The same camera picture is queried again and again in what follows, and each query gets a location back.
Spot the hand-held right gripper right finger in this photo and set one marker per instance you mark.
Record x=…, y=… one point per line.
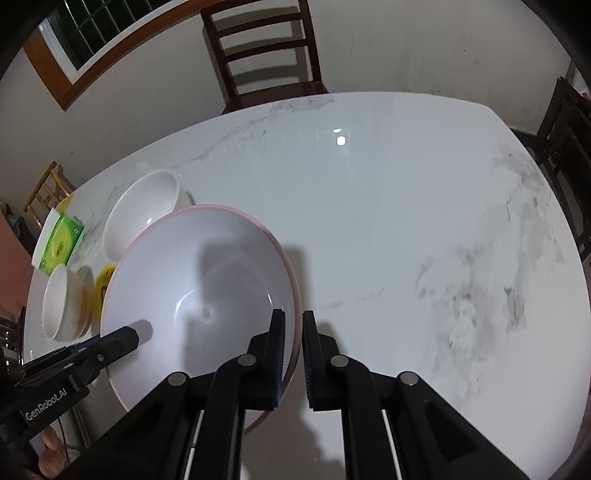
x=308, y=364

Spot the dark wooden slatted chair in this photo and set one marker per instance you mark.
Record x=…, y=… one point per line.
x=277, y=87

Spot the wooden framed barred window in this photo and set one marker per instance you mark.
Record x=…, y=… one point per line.
x=67, y=94

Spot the green tissue box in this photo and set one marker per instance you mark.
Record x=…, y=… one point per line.
x=60, y=242

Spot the rectangular yellow sticker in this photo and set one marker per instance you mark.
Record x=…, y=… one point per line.
x=66, y=201

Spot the person's left hand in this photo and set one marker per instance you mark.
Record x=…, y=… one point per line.
x=51, y=461

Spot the pink cloth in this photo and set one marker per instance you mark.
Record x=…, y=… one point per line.
x=11, y=263

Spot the round yellow sticker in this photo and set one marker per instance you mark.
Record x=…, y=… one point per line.
x=104, y=279

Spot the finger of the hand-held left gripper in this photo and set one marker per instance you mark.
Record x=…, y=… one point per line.
x=115, y=345

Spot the white ribbed bowl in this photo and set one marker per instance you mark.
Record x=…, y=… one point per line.
x=138, y=207
x=57, y=300

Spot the bamboo chair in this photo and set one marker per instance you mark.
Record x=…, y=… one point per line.
x=46, y=177

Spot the large pink bowl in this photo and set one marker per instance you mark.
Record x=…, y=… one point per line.
x=207, y=258

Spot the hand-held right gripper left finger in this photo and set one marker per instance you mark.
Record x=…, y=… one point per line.
x=277, y=355

